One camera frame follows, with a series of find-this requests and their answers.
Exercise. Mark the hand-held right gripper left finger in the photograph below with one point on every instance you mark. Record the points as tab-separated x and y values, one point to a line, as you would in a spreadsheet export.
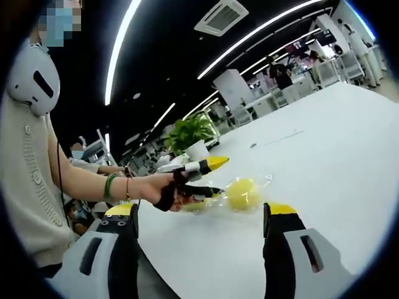
103	264

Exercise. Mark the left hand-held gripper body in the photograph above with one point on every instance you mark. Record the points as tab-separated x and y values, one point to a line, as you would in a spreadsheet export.
170	167

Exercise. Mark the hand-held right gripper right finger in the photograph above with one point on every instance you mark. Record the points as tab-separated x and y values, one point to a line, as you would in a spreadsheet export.
296	264

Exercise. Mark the square yellow silicone block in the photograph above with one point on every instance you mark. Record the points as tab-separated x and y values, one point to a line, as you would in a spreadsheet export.
196	206

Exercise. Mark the round yellow silicone block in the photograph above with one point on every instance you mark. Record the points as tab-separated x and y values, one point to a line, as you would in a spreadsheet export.
243	194

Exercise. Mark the person's left hand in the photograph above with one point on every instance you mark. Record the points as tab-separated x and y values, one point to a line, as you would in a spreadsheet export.
162	190

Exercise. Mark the clear plastic wrap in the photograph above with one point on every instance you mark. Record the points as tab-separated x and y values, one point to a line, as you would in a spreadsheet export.
215	204

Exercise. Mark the green plant in white pot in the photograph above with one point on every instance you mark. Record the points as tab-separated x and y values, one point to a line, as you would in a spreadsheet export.
190	134

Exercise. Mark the round yellow wrapped cake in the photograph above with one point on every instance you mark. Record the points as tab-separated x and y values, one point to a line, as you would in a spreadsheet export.
265	183

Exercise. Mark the white office chair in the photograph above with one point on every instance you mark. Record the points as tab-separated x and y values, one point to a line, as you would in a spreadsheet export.
243	115
324	73

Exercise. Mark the white square pillar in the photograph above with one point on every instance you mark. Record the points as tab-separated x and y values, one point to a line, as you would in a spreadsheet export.
230	88

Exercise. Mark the operator in white vest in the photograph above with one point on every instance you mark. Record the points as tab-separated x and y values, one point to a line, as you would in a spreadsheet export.
28	187

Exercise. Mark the ceiling light strip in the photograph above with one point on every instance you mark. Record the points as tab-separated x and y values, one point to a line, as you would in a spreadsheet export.
120	46
265	31

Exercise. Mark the ceiling air conditioner vent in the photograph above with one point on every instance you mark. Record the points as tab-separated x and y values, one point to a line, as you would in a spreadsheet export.
221	17

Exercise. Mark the white worn chest device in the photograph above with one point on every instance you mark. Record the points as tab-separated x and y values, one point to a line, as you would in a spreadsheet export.
34	84

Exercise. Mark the dark wall screen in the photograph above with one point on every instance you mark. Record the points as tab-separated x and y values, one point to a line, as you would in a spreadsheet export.
325	36

